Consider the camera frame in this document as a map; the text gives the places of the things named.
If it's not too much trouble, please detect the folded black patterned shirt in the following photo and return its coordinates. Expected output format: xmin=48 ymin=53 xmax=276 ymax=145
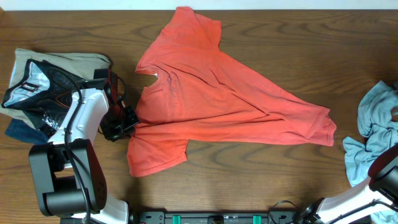
xmin=1 ymin=59 xmax=84 ymax=136

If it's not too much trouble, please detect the folded beige shirt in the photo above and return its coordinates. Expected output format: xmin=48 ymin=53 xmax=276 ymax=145
xmin=1 ymin=49 xmax=111 ymax=128

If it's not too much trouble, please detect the folded navy blue shirt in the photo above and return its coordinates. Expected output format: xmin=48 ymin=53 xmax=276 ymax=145
xmin=5 ymin=118 xmax=49 ymax=145

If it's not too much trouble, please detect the red t-shirt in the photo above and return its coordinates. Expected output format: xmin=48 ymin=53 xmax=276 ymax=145
xmin=127 ymin=7 xmax=336 ymax=177

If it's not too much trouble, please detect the light blue t-shirt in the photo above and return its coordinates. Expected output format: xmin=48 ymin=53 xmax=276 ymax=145
xmin=342 ymin=80 xmax=398 ymax=224

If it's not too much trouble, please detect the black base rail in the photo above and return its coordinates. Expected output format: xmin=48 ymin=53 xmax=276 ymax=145
xmin=129 ymin=207 xmax=306 ymax=224

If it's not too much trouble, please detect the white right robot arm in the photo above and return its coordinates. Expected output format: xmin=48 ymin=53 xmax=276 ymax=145
xmin=295 ymin=145 xmax=397 ymax=224

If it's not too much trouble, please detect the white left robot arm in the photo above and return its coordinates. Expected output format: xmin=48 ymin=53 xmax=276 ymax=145
xmin=29 ymin=88 xmax=139 ymax=223

